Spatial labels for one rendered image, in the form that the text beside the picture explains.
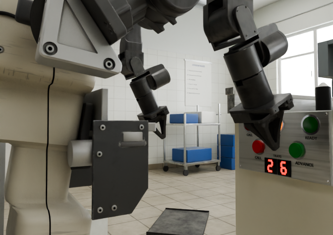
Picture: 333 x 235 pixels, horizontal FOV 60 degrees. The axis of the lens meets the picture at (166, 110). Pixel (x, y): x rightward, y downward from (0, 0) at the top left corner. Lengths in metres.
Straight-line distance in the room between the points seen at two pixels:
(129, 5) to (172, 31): 5.08
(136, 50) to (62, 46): 0.53
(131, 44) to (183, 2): 0.47
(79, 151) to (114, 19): 0.23
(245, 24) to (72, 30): 0.27
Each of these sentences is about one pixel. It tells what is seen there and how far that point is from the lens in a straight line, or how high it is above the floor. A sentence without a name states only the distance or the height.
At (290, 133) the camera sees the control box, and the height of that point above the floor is 0.79.
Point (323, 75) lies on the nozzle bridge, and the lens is 1.47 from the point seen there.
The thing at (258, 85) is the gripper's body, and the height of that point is 0.88.
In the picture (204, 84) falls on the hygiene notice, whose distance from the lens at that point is 5.68.
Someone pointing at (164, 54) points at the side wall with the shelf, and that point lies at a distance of 5.27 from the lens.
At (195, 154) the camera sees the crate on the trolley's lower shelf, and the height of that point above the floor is 0.30.
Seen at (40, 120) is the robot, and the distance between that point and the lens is 0.52.
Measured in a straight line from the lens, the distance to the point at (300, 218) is 0.71.
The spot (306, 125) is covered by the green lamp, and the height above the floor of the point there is 0.81.
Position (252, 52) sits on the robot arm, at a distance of 0.52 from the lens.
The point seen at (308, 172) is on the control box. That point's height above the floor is 0.72.
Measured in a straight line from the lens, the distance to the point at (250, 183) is 0.79.
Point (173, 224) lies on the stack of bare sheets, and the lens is 2.42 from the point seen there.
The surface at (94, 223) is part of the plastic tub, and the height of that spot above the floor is 0.12.
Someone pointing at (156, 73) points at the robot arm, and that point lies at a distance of 0.91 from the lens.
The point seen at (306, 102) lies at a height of 0.88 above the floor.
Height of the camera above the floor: 0.82
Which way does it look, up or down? 2 degrees up
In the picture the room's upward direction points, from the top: straight up
